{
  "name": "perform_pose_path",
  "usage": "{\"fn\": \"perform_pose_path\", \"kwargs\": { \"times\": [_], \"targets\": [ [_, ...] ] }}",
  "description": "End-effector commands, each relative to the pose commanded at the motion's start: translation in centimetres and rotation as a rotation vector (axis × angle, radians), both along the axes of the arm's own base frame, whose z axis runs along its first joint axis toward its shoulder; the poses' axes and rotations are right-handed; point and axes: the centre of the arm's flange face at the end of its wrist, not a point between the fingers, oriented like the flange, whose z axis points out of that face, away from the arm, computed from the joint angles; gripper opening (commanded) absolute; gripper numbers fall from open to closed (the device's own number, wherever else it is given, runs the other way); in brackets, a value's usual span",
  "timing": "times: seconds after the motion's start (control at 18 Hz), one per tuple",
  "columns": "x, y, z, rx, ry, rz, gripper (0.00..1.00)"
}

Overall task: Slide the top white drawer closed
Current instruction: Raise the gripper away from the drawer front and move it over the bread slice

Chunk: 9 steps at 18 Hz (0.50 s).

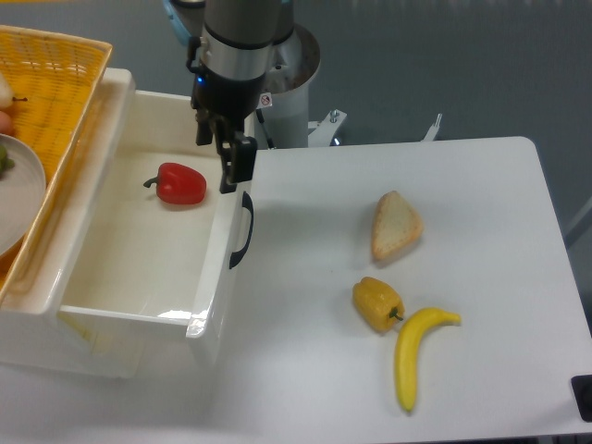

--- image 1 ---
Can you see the orange fruit in basket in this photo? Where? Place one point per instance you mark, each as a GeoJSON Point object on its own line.
{"type": "Point", "coordinates": [6, 124]}

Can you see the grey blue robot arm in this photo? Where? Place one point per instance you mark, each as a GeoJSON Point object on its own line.
{"type": "Point", "coordinates": [229, 47]}

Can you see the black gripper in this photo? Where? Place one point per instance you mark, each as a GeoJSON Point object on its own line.
{"type": "Point", "coordinates": [214, 95]}

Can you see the green grapes on plate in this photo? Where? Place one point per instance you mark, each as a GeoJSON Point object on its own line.
{"type": "Point", "coordinates": [6, 162]}

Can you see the black object at table edge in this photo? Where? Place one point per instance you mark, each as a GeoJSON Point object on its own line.
{"type": "Point", "coordinates": [582, 390]}

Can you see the white pear in basket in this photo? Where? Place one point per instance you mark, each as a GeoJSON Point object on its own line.
{"type": "Point", "coordinates": [7, 95]}

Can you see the grey ceramic plate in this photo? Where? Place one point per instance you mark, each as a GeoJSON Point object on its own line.
{"type": "Point", "coordinates": [22, 192]}

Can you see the yellow banana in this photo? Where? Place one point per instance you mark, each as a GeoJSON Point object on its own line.
{"type": "Point", "coordinates": [407, 349]}

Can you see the white drawer cabinet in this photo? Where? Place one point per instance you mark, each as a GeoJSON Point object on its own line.
{"type": "Point", "coordinates": [35, 331]}

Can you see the yellow wicker basket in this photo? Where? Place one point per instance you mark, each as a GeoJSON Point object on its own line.
{"type": "Point", "coordinates": [58, 74]}

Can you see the triangular bread slice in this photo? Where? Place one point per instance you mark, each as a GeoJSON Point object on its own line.
{"type": "Point", "coordinates": [396, 225]}

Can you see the red bell pepper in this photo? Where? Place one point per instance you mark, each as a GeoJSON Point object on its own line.
{"type": "Point", "coordinates": [178, 184]}

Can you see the yellow bell pepper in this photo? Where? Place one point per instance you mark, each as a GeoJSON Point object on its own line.
{"type": "Point", "coordinates": [378, 304]}

